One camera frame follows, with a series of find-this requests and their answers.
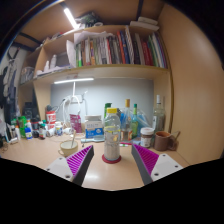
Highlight spoon in cream mug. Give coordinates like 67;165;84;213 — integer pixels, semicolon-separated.
69;129;77;149

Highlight blue and white carton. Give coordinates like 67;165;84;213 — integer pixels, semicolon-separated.
83;115;104;139

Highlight slim green glass bottle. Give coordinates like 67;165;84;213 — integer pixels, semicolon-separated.
130;103;139;139

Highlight white wall power outlet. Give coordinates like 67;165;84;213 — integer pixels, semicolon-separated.
66;94;84;104

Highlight black box device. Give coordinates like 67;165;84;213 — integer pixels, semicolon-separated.
22;101;38;120

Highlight white LED light bar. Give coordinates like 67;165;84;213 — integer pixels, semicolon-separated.
53;77;95;85

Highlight small white blue-labelled bottle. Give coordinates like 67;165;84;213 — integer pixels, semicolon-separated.
54;121;64;136

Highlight wooden shelf unit with books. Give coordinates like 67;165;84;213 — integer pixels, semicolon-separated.
18;16;174;134

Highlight clear blue plastic bag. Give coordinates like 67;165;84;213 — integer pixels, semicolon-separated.
119;108;154;134

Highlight black metal frame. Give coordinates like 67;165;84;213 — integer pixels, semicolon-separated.
6;31;44;52

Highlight bright ceiling tube light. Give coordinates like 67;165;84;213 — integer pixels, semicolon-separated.
63;7;80;30

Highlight cream ceramic mug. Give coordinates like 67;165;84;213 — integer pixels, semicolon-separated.
58;139;79;158

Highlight glass bottle with gold cap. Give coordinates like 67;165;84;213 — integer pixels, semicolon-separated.
121;98;133;141

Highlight magenta box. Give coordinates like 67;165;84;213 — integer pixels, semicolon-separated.
69;113;83;134

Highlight tall clear glass bottle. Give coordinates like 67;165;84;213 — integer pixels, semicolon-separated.
152;94;167;134

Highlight brown jar with white lid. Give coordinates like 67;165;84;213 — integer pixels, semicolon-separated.
139;126;155;149

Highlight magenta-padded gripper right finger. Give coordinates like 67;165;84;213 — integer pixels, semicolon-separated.
130;143;184;186

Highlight green jar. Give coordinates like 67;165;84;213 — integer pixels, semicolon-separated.
18;115;28;138

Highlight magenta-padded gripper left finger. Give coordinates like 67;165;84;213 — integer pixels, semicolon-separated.
44;144;95;187

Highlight clear yellow-capped drink bottle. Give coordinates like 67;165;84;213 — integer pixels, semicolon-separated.
103;107;122;162

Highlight red and white canister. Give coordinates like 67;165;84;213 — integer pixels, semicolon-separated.
45;110;57;129

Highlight pale grey oblong case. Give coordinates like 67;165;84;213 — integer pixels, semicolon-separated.
80;137;105;144

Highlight hanging dark clothes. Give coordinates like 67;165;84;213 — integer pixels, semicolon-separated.
0;56;19;111

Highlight brown mug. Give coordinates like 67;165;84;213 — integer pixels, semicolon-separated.
153;130;178;152

